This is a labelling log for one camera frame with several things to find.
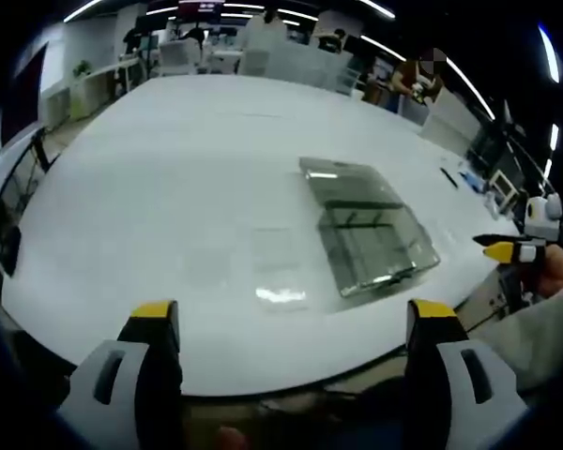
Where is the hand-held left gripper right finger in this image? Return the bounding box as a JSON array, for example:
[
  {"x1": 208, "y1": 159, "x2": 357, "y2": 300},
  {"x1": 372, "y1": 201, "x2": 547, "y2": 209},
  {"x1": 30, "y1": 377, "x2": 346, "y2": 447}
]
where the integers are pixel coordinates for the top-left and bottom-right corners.
[{"x1": 405, "y1": 298, "x2": 529, "y2": 450}]

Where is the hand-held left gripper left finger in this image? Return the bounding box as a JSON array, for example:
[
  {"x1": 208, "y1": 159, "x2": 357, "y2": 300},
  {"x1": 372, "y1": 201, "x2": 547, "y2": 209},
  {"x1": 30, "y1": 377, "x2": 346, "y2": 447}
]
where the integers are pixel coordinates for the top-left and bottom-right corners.
[{"x1": 58, "y1": 299, "x2": 185, "y2": 450}]

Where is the clear acrylic dual guide fixture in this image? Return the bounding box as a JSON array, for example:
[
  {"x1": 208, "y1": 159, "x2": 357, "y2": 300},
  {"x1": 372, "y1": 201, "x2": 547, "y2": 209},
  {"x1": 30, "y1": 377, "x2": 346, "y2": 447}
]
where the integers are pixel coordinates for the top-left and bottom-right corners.
[{"x1": 298, "y1": 156, "x2": 441, "y2": 299}]

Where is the person's right hand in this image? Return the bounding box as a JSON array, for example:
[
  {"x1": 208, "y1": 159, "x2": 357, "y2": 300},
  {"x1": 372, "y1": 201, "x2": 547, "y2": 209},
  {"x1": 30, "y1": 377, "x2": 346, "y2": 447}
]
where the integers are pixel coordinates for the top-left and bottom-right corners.
[{"x1": 537, "y1": 244, "x2": 563, "y2": 298}]

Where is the person's left hand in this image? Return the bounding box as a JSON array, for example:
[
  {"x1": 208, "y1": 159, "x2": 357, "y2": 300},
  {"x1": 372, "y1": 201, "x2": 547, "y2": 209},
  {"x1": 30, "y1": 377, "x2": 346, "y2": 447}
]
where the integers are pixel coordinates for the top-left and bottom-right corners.
[{"x1": 215, "y1": 425, "x2": 246, "y2": 450}]

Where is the white framed box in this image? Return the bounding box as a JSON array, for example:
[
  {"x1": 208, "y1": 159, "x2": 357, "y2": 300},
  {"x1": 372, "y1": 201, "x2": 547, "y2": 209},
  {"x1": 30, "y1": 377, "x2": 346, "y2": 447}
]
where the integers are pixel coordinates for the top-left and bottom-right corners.
[{"x1": 489, "y1": 170, "x2": 518, "y2": 208}]

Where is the blue object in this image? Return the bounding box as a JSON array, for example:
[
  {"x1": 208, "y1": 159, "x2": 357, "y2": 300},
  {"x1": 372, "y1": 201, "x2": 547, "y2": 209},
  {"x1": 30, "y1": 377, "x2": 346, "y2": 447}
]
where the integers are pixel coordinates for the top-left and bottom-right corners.
[{"x1": 458, "y1": 170, "x2": 485, "y2": 192}]

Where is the black metal frame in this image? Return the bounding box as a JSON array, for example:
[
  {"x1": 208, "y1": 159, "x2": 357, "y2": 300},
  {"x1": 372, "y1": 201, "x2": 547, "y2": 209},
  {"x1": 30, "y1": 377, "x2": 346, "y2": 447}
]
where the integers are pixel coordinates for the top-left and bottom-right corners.
[{"x1": 0, "y1": 127, "x2": 61, "y2": 222}]

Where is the dark wall screen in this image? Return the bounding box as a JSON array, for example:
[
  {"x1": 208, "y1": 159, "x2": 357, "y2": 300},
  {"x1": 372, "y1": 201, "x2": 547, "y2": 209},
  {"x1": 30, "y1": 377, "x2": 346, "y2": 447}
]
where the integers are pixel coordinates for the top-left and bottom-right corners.
[{"x1": 1, "y1": 42, "x2": 48, "y2": 145}]

